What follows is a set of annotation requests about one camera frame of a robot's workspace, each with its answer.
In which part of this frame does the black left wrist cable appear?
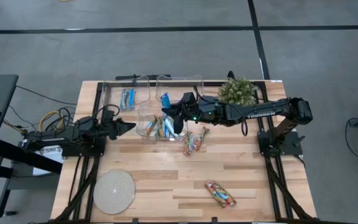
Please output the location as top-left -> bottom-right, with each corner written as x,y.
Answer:
94,104 -> 121,121

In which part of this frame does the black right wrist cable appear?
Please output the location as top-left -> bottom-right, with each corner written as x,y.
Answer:
193,85 -> 206,100

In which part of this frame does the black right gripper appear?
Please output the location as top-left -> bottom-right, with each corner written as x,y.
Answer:
162,104 -> 202,134

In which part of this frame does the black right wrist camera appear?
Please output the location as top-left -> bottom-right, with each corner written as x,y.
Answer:
182,91 -> 197,106

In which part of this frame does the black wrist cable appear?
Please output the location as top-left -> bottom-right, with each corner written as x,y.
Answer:
94,104 -> 121,121
193,85 -> 206,100

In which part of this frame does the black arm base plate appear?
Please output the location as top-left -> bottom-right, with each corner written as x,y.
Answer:
61,136 -> 107,158
257,130 -> 303,157

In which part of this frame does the black aluminium table frame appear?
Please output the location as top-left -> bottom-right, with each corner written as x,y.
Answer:
52,80 -> 319,223

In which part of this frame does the green potted plant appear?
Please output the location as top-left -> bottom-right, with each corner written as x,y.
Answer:
218,75 -> 259,106

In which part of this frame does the red green granola bar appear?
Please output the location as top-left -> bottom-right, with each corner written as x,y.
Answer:
211,181 -> 237,207
183,131 -> 195,158
205,181 -> 229,209
193,126 -> 211,153

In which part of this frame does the round woven beige mat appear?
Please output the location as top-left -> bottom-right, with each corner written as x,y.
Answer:
93,169 -> 136,215

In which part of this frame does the long black floor cable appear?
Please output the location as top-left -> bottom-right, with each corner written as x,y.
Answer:
15,85 -> 78,106

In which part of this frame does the green orange granola bar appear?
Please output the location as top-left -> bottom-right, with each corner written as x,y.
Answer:
157,114 -> 166,138
145,114 -> 158,137

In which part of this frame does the clear plastic bin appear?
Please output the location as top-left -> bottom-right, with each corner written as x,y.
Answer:
135,104 -> 189,141
155,74 -> 205,105
101,75 -> 151,109

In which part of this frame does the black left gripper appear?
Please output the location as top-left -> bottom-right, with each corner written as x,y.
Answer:
103,117 -> 137,141

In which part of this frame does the white labelled box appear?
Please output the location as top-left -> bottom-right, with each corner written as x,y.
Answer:
32,145 -> 64,175

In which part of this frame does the blue silver granola bar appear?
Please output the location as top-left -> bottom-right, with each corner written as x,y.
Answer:
119,89 -> 129,111
168,115 -> 181,138

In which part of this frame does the yellow cable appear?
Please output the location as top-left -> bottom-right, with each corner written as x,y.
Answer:
39,110 -> 65,131

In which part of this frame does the black desk leg beam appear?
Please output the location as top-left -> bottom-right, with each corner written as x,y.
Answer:
0,138 -> 63,174

